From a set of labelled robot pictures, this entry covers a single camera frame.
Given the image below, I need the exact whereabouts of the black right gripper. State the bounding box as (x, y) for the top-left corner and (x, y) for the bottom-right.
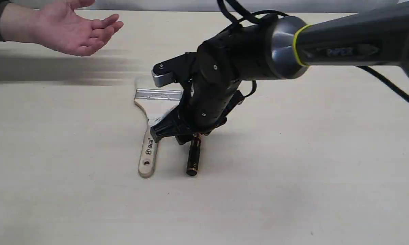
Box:
(150, 44), (240, 145)

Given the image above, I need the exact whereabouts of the black gold precision screwdriver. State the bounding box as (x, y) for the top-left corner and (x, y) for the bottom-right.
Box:
(186, 134), (202, 177)

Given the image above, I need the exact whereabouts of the wide wooden paint brush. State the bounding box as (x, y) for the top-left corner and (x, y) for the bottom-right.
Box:
(133, 78), (182, 179)

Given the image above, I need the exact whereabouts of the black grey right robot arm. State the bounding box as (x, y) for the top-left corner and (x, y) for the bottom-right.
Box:
(150, 0), (409, 145)

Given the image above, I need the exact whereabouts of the black sleeved forearm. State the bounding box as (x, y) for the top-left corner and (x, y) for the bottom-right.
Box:
(0, 0), (38, 43)

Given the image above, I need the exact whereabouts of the open bare human hand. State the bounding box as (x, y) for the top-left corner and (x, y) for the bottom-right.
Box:
(30, 0), (124, 57)

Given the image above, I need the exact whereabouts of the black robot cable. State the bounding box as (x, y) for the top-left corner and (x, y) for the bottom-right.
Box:
(217, 0), (409, 114)

